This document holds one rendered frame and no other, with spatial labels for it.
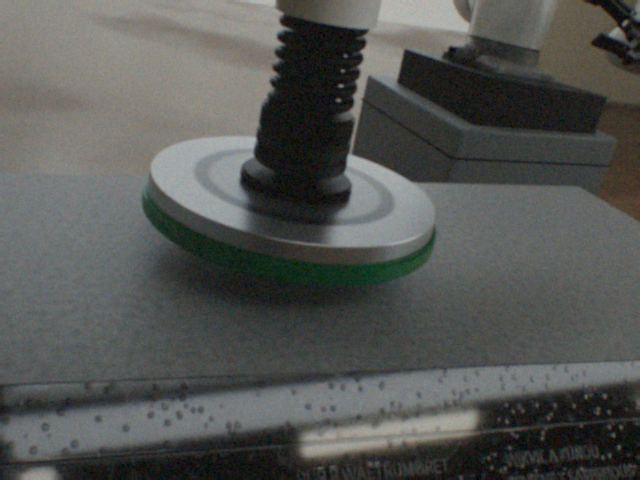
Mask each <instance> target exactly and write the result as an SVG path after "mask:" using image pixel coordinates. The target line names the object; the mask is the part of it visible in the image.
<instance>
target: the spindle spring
mask: <svg viewBox="0 0 640 480"><path fill-rule="evenodd" d="M279 23H280V25H281V26H282V27H285V28H288V29H281V30H279V31H278V32H277V34H276V37H277V40H278V41H280V42H281V43H282V44H279V45H277V46H276V47H275V50H274V54H275V55H276V57H277V58H279V59H277V60H275V61H274V62H273V63H272V70H273V71H274V72H275V73H277V74H274V75H272V76H271V77H270V80H269V82H270V84H271V86H272V89H270V90H269V92H268V93H267V98H268V100H269V101H270V102H271V103H272V104H274V105H276V106H278V107H280V108H283V109H286V110H290V111H294V112H300V113H306V114H315V115H337V114H342V113H345V112H348V111H349V110H351V109H352V108H353V106H354V103H355V100H354V98H353V96H354V94H355V93H356V92H357V90H358V88H357V83H356V80H358V79H359V78H360V74H361V71H360V69H359V67H358V66H360V65H361V64H362V62H363V60H364V56H363V53H362V52H361V51H362V50H363V49H365V48H366V45H367V40H366V38H365V37H364V35H366V34H367V33H368V32H369V31H370V29H357V28H348V27H340V26H334V25H329V24H323V23H318V22H314V21H309V20H304V19H299V18H297V17H294V16H291V15H287V14H282V15H281V16H280V17H279ZM297 31H299V32H304V33H309V34H315V35H322V36H332V37H348V40H328V39H319V38H312V37H307V36H302V35H297ZM294 47H295V48H299V49H304V50H310V51H316V52H324V53H336V54H345V55H346V56H347V57H333V56H321V55H314V54H307V53H302V52H297V51H294ZM292 63H295V64H299V65H304V66H310V67H317V68H327V69H342V70H344V71H345V72H325V71H315V70H308V69H303V68H298V67H294V66H291V65H292ZM289 79H292V80H297V81H302V82H307V83H314V84H325V85H343V86H344V87H340V86H339V87H338V88H323V87H313V86H306V85H300V84H295V83H291V82H289ZM287 94H291V95H295V96H300V97H305V98H313V99H326V100H336V102H329V103H328V102H312V101H304V100H299V99H294V98H290V97H287ZM338 99H339V100H341V101H340V102H339V101H337V100H338Z"/></svg>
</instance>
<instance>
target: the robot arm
mask: <svg viewBox="0 0 640 480"><path fill-rule="evenodd" d="M582 1H584V2H586V3H589V4H591V5H593V6H596V7H597V6H598V5H599V6H600V7H601V8H602V9H603V10H604V11H605V12H606V13H607V14H608V15H609V16H610V17H611V18H612V19H613V20H614V21H615V22H617V27H618V28H616V29H615V30H614V31H612V32H611V33H610V34H609V35H607V34H604V33H600V34H599V35H598V36H597V37H596V38H595V39H593V40H592V41H591V42H590V43H591V45H592V46H594V47H597V48H599V49H602V50H604V52H605V56H606V58H607V59H608V61H609V62H610V63H611V64H613V65H614V66H615V67H617V68H619V69H621V70H624V71H626V72H630V73H633V74H637V75H640V0H639V2H638V4H637V7H636V9H633V8H631V7H630V6H628V5H627V4H626V3H624V2H623V1H622V0H582ZM557 2H558V0H453V4H454V7H455V9H456V11H457V12H458V14H459V15H460V16H461V18H462V19H463V20H464V21H466V22H467V23H469V24H470V25H471V27H470V32H469V35H470V36H468V39H467V41H466V44H464V46H452V45H451V46H450V47H449V48H448V51H443V52H442V56H441V57H443V58H446V59H450V60H453V61H456V62H460V63H463V64H466V65H469V66H472V67H476V68H479V69H482V70H484V71H487V72H491V73H496V74H503V75H509V76H514V77H520V78H526V79H531V80H537V81H542V82H547V83H552V84H554V82H555V79H556V77H555V76H553V75H551V74H549V73H547V72H545V71H543V70H541V69H539V68H538V61H539V56H540V51H541V49H542V46H543V43H544V40H545V38H546V36H547V33H548V30H549V28H550V25H551V22H552V19H553V16H554V12H555V9H556V5H557ZM622 24H623V25H622Z"/></svg>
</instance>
